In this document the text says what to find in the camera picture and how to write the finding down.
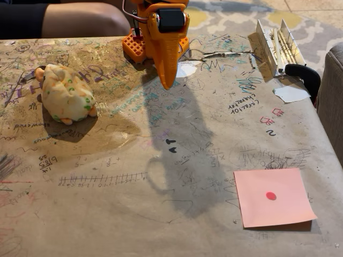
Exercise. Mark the orange gripper black servo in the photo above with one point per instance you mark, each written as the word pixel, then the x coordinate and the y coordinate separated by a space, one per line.
pixel 168 40

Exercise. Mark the cream spotted plush toy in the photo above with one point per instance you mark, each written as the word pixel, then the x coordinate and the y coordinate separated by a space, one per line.
pixel 67 93

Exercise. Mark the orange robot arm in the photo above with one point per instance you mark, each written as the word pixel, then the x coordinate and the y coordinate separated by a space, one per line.
pixel 134 46

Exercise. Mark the small red oval object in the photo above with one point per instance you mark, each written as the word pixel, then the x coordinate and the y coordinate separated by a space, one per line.
pixel 271 196

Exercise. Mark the small black table clamp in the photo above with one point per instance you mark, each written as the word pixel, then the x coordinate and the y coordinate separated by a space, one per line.
pixel 137 31

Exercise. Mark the grey yellow patterned rug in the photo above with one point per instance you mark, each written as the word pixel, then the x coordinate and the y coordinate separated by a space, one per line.
pixel 227 18

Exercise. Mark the person's bare leg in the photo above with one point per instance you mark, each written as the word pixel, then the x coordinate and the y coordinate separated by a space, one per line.
pixel 85 21

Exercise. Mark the pale wooden stick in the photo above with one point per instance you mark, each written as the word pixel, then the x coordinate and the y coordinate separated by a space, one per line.
pixel 277 51

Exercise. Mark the white paper scrap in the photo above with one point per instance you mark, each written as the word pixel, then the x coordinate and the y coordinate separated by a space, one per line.
pixel 290 94

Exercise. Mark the dark shorts fabric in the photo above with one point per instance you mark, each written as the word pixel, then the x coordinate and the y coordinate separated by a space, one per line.
pixel 21 20

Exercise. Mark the scribbled brown paper table cover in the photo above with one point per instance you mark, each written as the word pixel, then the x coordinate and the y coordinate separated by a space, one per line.
pixel 107 214

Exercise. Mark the grey upholstered armchair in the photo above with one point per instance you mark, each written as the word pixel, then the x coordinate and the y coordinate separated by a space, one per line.
pixel 332 101

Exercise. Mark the pink sticky note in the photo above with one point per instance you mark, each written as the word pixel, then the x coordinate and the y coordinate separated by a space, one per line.
pixel 278 211

